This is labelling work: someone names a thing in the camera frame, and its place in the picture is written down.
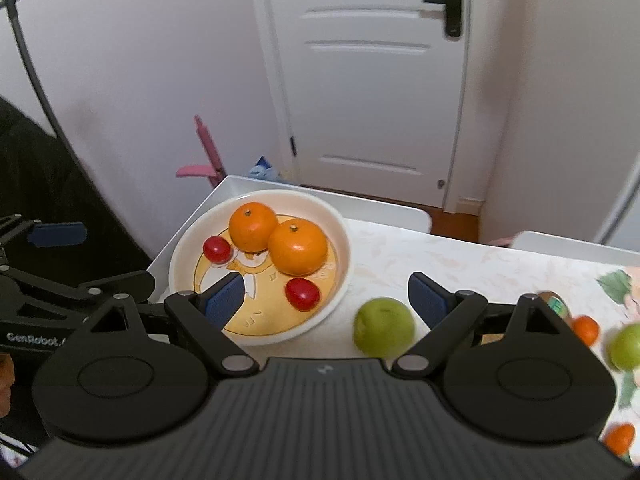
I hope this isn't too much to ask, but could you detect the large green apple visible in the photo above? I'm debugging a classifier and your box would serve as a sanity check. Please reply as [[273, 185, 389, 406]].
[[352, 297, 416, 359]]

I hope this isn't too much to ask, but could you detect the brown kiwi with sticker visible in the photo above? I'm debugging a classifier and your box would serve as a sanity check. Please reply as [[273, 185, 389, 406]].
[[537, 290, 572, 323]]

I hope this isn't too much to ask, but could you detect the small mandarin orange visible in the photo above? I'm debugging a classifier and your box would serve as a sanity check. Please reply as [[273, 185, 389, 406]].
[[572, 315, 600, 347]]

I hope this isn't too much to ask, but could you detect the small green apple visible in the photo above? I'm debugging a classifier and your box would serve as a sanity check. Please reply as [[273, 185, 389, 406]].
[[608, 323, 640, 370]]

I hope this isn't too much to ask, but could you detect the red cherry tomato left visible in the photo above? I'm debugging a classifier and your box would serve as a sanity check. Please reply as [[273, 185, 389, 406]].
[[203, 235, 233, 266]]

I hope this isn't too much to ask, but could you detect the red cherry tomato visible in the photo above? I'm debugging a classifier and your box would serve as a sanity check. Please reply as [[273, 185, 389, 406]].
[[203, 235, 233, 266], [284, 278, 321, 312]]

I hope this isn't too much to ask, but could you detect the red cherry tomato right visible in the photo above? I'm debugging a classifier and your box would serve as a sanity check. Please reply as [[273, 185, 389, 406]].
[[284, 278, 321, 312]]

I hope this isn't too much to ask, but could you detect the orange left in bowl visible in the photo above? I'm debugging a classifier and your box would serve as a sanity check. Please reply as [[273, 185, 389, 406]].
[[228, 202, 279, 254]]

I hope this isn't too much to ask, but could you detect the orange in bowl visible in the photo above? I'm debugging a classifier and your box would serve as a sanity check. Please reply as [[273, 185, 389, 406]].
[[228, 202, 279, 254], [267, 218, 329, 278]]

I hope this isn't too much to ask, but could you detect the white fruit bowl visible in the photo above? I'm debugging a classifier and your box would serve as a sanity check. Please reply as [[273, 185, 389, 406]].
[[168, 190, 354, 347]]

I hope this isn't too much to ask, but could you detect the orange right in bowl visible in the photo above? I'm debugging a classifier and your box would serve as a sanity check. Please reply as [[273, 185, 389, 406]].
[[267, 218, 329, 278]]

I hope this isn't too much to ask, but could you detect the white chair back right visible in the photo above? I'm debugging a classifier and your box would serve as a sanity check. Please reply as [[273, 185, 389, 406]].
[[510, 231, 640, 266]]

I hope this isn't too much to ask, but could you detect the pink plastic stand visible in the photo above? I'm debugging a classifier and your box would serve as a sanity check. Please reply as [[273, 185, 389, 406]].
[[176, 116, 227, 188]]

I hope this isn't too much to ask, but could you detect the floral tablecloth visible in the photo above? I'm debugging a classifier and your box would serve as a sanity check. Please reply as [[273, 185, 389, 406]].
[[240, 218, 640, 466]]

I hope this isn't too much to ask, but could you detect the black metal stand pole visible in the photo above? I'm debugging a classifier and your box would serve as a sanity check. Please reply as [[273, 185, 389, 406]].
[[1, 0, 92, 184]]

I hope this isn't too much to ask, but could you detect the white door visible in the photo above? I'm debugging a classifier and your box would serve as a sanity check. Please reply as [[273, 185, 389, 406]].
[[254, 0, 466, 207]]

